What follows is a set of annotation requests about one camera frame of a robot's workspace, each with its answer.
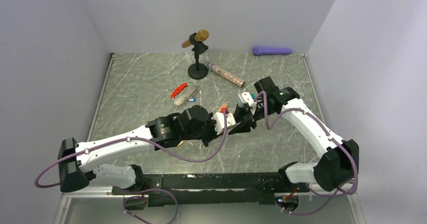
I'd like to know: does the red handled key holder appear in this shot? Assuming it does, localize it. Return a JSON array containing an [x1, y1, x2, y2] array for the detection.
[[170, 83, 199, 108]]

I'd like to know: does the yellow key tag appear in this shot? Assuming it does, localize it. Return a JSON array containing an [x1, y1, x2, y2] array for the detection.
[[177, 140, 193, 147]]

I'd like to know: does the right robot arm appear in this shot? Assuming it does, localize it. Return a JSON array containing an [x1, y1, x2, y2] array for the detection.
[[229, 77, 359, 195]]

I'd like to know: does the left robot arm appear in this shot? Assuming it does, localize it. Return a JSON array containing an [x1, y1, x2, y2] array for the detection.
[[58, 105, 236, 194]]

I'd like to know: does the small wooden block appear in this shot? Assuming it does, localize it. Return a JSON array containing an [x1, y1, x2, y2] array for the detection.
[[217, 103, 229, 113]]

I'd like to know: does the glitter silver microphone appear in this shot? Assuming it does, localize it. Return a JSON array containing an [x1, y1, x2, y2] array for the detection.
[[206, 61, 245, 88]]

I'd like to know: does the black microphone stand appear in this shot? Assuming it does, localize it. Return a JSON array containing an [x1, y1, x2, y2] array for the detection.
[[188, 42, 208, 80]]

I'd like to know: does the purple microphone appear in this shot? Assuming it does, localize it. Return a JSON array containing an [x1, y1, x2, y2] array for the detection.
[[252, 46, 293, 56]]

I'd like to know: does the gold microphone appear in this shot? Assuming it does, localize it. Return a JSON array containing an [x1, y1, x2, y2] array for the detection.
[[181, 29, 209, 48]]

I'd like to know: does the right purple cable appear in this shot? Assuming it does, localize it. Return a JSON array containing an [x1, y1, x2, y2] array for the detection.
[[262, 91, 359, 216]]

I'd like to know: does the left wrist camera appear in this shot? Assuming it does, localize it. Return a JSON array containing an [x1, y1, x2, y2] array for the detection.
[[212, 112, 236, 135]]

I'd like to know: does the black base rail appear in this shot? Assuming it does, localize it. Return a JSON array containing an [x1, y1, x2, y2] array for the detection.
[[111, 172, 309, 207]]

